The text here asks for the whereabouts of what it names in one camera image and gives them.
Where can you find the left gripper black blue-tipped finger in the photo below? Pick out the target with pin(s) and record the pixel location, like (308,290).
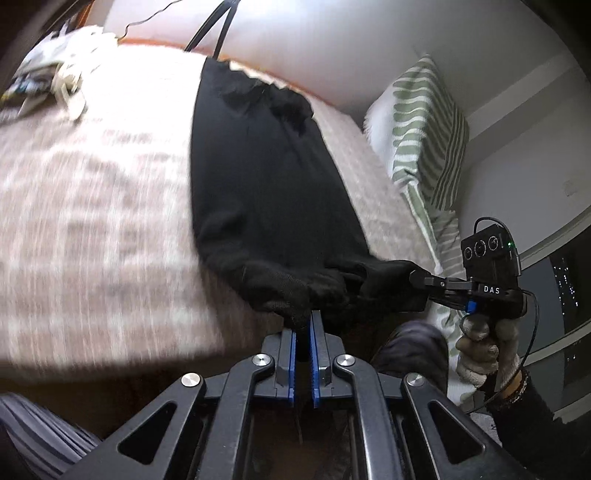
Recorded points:
(439,286)
(454,301)

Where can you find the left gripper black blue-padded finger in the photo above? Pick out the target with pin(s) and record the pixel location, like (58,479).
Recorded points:
(401,427)
(197,428)

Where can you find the black garment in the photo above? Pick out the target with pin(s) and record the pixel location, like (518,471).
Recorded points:
(270,213)

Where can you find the black sleeved right forearm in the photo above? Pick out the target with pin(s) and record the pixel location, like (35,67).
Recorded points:
(545,445)

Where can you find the grey gloved right hand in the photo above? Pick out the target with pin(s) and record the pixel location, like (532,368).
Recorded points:
(485,351)

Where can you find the green striped white pillow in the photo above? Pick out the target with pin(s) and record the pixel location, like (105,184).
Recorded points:
(421,134)

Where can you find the grey zebra patterned leg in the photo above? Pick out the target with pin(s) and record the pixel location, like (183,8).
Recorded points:
(38,444)

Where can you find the beige checked bed blanket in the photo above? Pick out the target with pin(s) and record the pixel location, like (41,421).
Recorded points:
(98,271)

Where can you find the cream canvas tote bag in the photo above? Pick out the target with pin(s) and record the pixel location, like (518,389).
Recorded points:
(56,67)

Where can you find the black camera tripod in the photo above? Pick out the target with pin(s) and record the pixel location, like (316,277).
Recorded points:
(226,10)

